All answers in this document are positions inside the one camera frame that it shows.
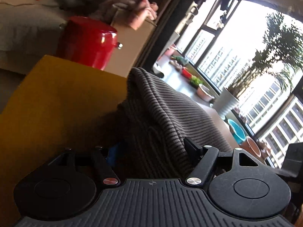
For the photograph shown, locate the grey striped knit garment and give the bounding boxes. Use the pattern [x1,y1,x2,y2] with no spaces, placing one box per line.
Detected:
[110,68,232,179]

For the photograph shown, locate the pink clothes pile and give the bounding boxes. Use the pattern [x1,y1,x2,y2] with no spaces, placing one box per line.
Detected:
[89,0,159,30]

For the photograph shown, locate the teal plastic basin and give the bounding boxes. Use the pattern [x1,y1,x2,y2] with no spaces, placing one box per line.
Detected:
[227,119,246,145]

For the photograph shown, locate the pink plastic bucket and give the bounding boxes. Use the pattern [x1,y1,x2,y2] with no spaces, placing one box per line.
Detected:
[242,136,261,158]

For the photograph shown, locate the white ribbed plant pot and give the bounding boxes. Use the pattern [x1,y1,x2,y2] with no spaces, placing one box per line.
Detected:
[212,87,239,116]

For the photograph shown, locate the pink bowl planter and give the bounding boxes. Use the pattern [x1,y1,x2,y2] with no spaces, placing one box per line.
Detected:
[196,84,215,103]

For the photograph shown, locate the green leafy vegetables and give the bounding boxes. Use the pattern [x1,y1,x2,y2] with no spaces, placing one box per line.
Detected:
[190,75,203,89]

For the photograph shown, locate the red bowl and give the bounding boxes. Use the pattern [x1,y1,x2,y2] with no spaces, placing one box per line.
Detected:
[181,67,192,79]

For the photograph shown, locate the beige cardboard box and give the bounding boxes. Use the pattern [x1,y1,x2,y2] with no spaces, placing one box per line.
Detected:
[104,9,156,77]

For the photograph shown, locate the red round stool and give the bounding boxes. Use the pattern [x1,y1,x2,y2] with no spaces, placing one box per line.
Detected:
[55,16,123,70]

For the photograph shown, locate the tall green potted plant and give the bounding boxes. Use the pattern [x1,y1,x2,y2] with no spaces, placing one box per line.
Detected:
[227,11,302,99]

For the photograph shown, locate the white vacuum cleaner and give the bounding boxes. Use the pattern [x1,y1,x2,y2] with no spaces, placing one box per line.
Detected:
[151,2,198,79]

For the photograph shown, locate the grey sofa bed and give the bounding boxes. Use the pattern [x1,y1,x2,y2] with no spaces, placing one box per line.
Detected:
[1,0,70,74]

